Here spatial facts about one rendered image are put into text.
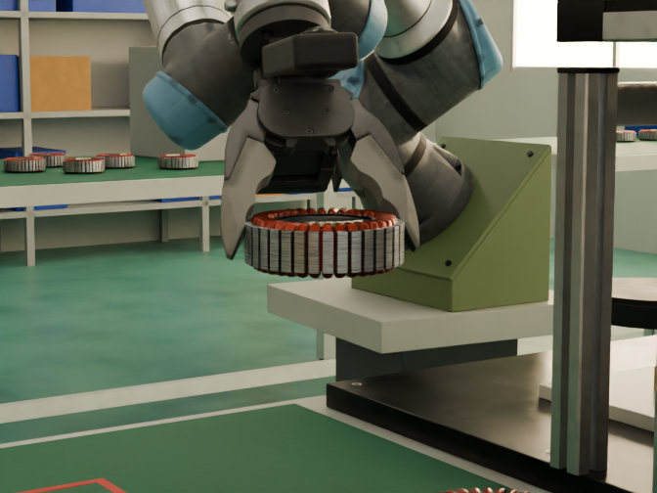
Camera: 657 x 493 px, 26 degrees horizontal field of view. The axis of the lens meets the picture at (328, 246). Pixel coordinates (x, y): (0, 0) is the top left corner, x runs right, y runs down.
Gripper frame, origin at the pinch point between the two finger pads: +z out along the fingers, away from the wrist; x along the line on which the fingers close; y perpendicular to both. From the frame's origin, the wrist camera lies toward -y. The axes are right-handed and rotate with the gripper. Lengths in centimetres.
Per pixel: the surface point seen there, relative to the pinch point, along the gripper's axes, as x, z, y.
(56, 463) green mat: 18.6, 6.8, 20.5
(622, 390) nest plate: -28.2, 4.9, 18.6
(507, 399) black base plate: -19.5, 3.4, 22.4
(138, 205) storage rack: -51, -338, 565
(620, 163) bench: -170, -173, 270
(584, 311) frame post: -16.8, 7.2, -2.2
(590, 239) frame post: -17.2, 3.1, -5.1
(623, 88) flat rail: -20.4, -6.3, -9.5
